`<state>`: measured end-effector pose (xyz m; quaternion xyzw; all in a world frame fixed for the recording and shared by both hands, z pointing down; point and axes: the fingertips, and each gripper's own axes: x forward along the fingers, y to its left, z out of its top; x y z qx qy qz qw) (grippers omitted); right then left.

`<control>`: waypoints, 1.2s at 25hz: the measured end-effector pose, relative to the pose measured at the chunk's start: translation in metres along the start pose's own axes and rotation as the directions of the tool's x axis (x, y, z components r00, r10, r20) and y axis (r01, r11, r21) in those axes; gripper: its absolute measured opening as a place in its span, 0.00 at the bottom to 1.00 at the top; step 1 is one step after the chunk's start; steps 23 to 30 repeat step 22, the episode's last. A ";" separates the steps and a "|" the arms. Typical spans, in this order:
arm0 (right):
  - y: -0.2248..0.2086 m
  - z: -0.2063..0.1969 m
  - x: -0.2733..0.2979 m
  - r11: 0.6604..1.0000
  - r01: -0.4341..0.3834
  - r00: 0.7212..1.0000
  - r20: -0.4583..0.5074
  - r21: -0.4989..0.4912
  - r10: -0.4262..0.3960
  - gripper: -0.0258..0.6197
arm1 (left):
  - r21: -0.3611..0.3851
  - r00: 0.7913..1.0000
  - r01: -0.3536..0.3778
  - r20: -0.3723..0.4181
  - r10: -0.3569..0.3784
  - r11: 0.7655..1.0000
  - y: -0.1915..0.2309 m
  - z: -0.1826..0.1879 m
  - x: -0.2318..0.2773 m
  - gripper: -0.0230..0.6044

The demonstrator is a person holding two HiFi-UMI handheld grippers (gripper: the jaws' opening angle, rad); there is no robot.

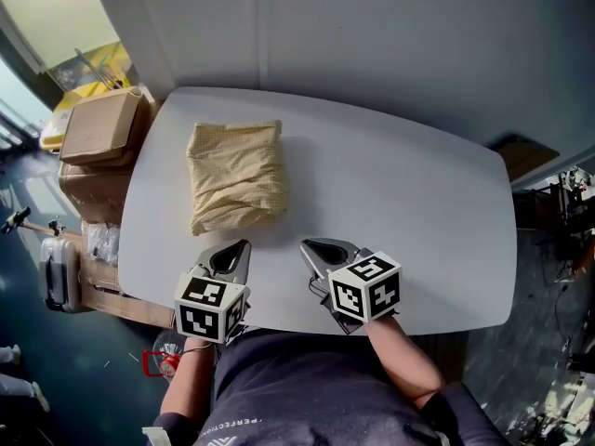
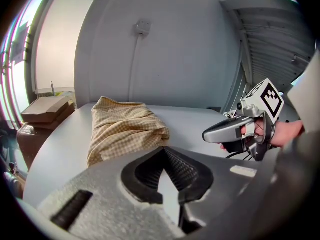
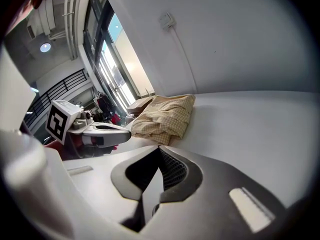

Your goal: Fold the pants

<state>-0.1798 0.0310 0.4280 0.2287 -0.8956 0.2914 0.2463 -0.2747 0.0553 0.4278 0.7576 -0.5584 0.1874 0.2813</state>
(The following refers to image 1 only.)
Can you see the clear plastic wrapped packages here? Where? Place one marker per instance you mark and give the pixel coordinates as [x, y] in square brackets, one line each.
[100, 244]

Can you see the person's right forearm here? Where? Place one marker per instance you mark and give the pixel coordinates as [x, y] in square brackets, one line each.
[404, 365]

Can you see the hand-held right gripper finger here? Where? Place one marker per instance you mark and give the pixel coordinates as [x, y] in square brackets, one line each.
[355, 251]
[316, 267]

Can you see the silver hard-shell suitcase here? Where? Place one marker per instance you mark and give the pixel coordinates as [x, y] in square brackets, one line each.
[60, 272]

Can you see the small brown cardboard box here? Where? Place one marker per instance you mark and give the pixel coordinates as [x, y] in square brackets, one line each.
[97, 123]

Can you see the cluttered equipment workbench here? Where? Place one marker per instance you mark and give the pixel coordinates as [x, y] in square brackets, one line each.
[567, 198]

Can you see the open brown cardboard box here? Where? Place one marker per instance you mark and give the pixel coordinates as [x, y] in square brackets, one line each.
[525, 156]

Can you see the wooden pole black grip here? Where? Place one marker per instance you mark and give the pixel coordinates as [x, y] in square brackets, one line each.
[16, 219]

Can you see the flat brown cardboard sheet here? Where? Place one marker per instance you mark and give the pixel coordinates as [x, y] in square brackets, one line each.
[121, 302]

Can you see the person's left forearm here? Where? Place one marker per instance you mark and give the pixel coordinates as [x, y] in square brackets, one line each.
[186, 379]

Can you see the large taped cardboard box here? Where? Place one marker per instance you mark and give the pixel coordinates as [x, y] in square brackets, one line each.
[93, 188]

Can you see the person's dark navy shirt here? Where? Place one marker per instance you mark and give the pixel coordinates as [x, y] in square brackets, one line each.
[316, 388]

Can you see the yellow cloth trousers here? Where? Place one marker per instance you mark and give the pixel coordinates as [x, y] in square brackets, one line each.
[237, 179]

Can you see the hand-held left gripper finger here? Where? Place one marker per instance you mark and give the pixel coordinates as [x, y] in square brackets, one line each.
[200, 263]
[242, 267]

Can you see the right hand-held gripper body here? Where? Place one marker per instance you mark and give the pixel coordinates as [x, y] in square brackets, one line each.
[367, 291]

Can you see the white electronics pile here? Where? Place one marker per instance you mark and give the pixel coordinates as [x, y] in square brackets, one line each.
[558, 407]

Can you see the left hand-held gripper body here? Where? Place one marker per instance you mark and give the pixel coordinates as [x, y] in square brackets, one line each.
[204, 314]

